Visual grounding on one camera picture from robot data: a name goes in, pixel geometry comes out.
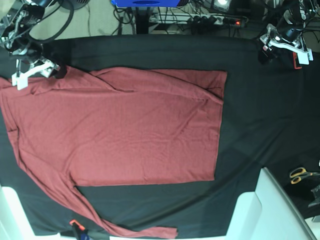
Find blue box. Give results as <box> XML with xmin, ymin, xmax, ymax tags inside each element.
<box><xmin>110</xmin><ymin>0</ymin><xmax>180</xmax><ymax>8</ymax></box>

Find orange blue front clamp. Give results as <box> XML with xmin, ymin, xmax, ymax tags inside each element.
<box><xmin>69</xmin><ymin>219</ymin><xmax>92</xmax><ymax>240</ymax></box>

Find red long-sleeve shirt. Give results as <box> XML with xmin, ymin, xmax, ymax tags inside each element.
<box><xmin>0</xmin><ymin>67</ymin><xmax>228</xmax><ymax>239</ymax></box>

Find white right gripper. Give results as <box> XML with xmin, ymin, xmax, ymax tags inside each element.
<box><xmin>11</xmin><ymin>57</ymin><xmax>68</xmax><ymax>90</ymax></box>

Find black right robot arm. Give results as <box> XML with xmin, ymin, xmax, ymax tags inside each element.
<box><xmin>0</xmin><ymin>0</ymin><xmax>75</xmax><ymax>90</ymax></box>

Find white power strip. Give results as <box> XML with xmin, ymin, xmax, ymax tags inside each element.
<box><xmin>191</xmin><ymin>14</ymin><xmax>249</xmax><ymax>28</ymax></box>

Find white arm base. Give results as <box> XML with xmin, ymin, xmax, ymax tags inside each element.
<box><xmin>0</xmin><ymin>186</ymin><xmax>61</xmax><ymax>240</ymax></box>
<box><xmin>225</xmin><ymin>167</ymin><xmax>316</xmax><ymax>240</ymax></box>

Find black table cloth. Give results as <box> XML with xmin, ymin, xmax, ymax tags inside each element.
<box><xmin>0</xmin><ymin>35</ymin><xmax>320</xmax><ymax>239</ymax></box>

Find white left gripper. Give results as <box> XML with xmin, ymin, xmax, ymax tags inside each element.
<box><xmin>258</xmin><ymin>23</ymin><xmax>314</xmax><ymax>65</ymax></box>

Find orange black clamp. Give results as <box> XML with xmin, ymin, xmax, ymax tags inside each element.
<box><xmin>285</xmin><ymin>52</ymin><xmax>303</xmax><ymax>70</ymax></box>

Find black stand pole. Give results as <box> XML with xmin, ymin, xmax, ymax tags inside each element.
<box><xmin>133</xmin><ymin>7</ymin><xmax>154</xmax><ymax>35</ymax></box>

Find yellow-handled scissors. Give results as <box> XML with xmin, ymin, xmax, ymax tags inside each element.
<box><xmin>289</xmin><ymin>167</ymin><xmax>320</xmax><ymax>185</ymax></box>

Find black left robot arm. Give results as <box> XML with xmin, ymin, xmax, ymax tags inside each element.
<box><xmin>258</xmin><ymin>0</ymin><xmax>320</xmax><ymax>69</ymax></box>

